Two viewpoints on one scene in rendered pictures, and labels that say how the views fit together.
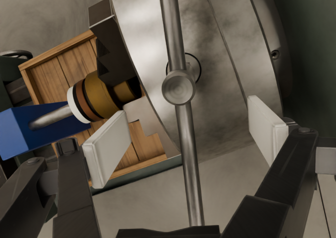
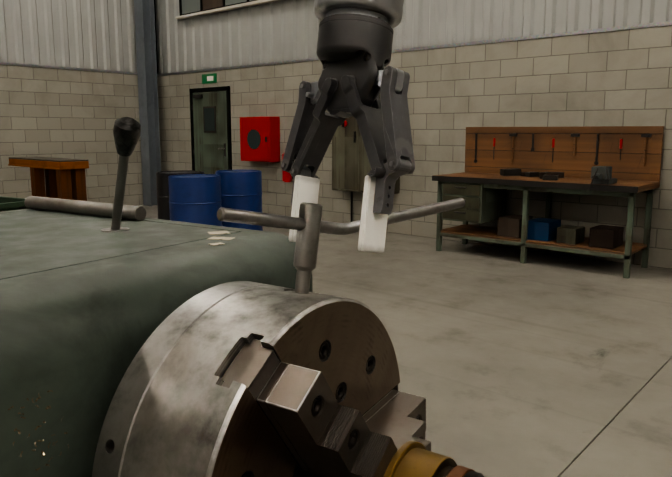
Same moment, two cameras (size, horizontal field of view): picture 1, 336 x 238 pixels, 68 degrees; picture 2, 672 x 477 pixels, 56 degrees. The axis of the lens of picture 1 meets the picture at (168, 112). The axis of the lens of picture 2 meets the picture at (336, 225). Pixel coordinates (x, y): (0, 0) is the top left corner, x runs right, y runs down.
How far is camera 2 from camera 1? 0.62 m
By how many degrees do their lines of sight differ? 86
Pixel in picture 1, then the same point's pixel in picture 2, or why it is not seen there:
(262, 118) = (299, 197)
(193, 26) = (259, 292)
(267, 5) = not seen: hidden behind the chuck
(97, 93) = (422, 456)
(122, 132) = (368, 230)
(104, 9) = (286, 383)
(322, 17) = (209, 273)
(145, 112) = (395, 434)
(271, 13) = not seen: hidden behind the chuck
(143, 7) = (263, 314)
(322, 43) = (226, 274)
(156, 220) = not seen: outside the picture
